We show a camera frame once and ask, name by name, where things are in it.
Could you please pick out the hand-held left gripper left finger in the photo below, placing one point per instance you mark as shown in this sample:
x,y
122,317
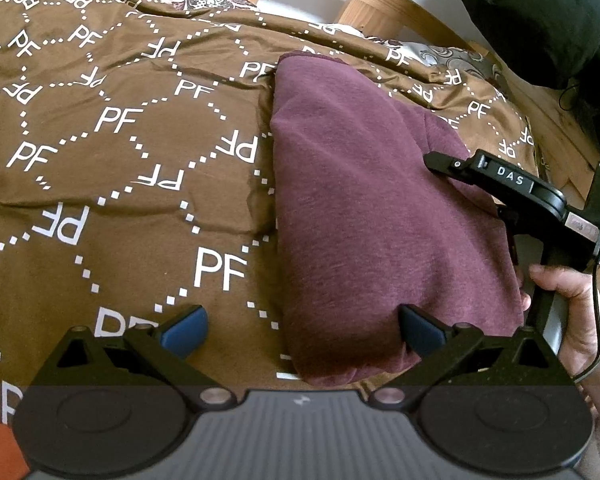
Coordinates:
x,y
186,331

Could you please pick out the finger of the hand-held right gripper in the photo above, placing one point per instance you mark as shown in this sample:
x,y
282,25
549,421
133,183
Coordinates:
x,y
480,172

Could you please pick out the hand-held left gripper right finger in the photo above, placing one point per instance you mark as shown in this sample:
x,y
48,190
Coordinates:
x,y
420,334

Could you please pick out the maroon shirt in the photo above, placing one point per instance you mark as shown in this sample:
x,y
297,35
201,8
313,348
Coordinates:
x,y
370,220

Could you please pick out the person's right hand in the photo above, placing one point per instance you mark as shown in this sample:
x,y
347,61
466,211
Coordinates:
x,y
582,320

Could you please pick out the black jacket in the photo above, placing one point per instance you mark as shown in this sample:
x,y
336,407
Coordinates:
x,y
545,15

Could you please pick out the brown printed blanket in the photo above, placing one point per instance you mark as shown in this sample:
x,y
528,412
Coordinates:
x,y
130,170

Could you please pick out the wooden bed frame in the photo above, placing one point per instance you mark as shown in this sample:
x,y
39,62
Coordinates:
x,y
400,5

